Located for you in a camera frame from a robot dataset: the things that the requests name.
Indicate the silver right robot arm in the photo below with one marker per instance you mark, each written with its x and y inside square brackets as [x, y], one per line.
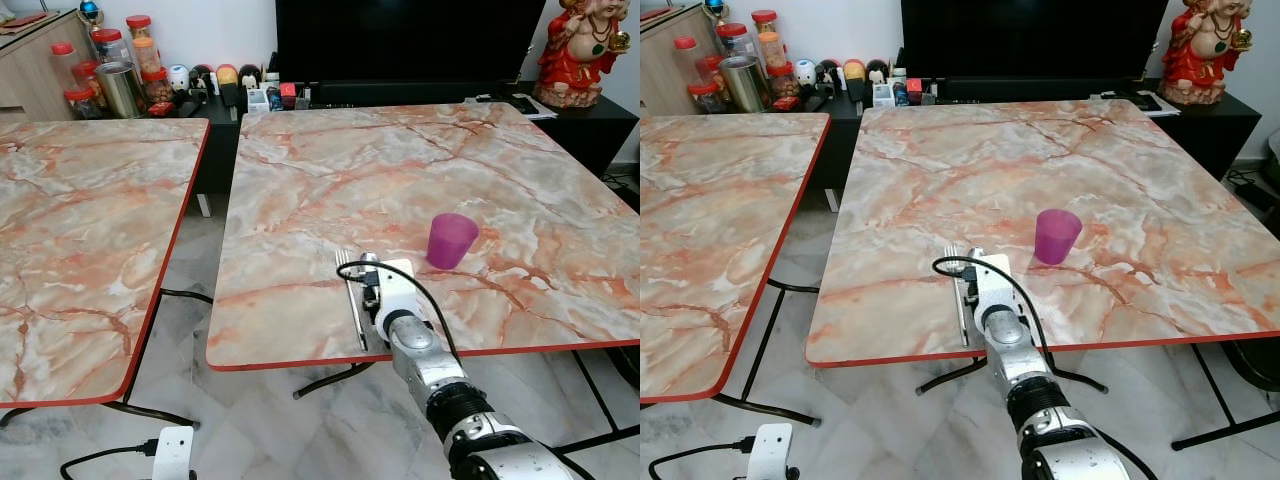
[420, 350]
[1012, 350]

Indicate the silver metal fork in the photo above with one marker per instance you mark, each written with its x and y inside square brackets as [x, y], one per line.
[357, 315]
[963, 315]

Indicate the purple plastic cup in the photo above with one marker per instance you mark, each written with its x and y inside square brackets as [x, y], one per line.
[452, 242]
[1057, 238]

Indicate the marble top table red edge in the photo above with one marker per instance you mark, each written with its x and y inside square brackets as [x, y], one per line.
[80, 250]
[1050, 160]
[400, 180]
[710, 240]

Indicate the small red box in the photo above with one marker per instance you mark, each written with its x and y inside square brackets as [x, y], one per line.
[914, 88]
[288, 94]

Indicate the small white box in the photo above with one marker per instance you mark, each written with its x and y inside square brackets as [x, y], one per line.
[883, 95]
[257, 100]

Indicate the black remote on white paper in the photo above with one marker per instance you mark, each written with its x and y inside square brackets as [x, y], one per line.
[522, 104]
[1145, 101]

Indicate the black flat screen television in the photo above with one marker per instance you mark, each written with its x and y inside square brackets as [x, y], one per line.
[410, 40]
[1030, 38]

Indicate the white round gadget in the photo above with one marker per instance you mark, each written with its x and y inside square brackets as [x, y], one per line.
[178, 77]
[805, 73]

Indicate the black television console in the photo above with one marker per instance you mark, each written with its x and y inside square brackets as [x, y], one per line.
[590, 135]
[1210, 135]

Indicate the black rounded object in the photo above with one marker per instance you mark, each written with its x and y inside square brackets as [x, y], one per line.
[1258, 365]
[625, 368]

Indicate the red lid jar with nuts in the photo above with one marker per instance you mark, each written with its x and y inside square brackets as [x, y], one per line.
[156, 86]
[780, 80]

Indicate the steel canister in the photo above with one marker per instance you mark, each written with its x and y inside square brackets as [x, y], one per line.
[745, 85]
[122, 90]

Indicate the red and gold figurine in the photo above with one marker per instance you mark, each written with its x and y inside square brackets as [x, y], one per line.
[575, 55]
[1200, 55]

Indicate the tall red lid jar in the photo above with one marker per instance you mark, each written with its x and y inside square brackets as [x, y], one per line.
[768, 40]
[145, 45]

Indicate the small red lid jar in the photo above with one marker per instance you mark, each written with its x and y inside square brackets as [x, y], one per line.
[705, 97]
[712, 68]
[80, 103]
[86, 75]

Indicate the wide red lid jar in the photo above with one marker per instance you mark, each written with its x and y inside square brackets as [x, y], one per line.
[108, 45]
[735, 40]

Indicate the slim red lid jar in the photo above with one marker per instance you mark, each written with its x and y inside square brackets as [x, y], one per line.
[63, 62]
[685, 58]

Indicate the blue ball ornament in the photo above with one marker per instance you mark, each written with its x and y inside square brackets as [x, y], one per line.
[90, 12]
[714, 10]

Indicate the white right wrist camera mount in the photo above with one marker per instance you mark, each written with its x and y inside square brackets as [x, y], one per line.
[995, 280]
[396, 285]

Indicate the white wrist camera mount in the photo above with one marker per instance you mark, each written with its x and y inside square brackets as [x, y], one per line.
[995, 280]
[396, 285]
[772, 450]
[175, 452]

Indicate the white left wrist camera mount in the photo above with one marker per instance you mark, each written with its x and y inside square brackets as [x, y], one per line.
[772, 450]
[175, 452]

